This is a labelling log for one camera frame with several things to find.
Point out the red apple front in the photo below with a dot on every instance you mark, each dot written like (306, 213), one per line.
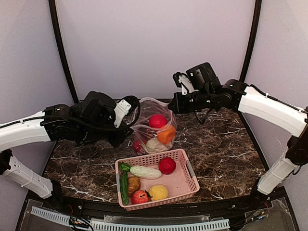
(139, 197)

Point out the yellow fruit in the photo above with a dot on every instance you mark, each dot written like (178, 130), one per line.
(158, 192)

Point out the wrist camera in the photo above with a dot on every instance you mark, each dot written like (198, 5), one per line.
(182, 81)
(124, 107)

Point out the green cucumber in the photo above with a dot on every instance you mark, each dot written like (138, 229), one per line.
(125, 168)

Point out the orange fruit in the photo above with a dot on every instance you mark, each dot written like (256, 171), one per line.
(166, 134)

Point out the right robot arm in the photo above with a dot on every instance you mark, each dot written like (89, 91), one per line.
(201, 89)

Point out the white radish vegetable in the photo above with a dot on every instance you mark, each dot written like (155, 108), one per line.
(147, 173)

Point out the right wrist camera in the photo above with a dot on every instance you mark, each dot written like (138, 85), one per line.
(182, 81)

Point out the black frame post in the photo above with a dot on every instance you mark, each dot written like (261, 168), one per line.
(61, 51)
(251, 40)

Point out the white cable duct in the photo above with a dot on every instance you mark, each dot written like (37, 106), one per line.
(114, 223)

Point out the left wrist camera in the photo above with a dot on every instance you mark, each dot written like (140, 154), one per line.
(124, 107)

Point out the clear zip top bag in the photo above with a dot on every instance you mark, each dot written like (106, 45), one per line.
(155, 129)

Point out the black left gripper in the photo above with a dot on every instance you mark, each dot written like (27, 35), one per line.
(121, 134)

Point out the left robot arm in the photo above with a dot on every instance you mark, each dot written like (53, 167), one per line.
(97, 117)

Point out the brown potato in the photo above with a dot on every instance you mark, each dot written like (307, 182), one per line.
(134, 184)

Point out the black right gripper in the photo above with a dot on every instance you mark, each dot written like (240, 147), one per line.
(175, 103)

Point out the pale green cabbage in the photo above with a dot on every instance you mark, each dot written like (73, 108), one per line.
(155, 146)

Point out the pink plastic basket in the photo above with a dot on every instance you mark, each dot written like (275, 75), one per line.
(182, 184)

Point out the black left frame post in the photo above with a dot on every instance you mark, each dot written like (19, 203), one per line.
(61, 51)

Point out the black front rail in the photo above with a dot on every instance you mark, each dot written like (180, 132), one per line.
(197, 205)

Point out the red ball fruit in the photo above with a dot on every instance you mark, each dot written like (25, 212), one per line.
(137, 147)

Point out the black right frame post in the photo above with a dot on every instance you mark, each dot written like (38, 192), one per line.
(251, 40)

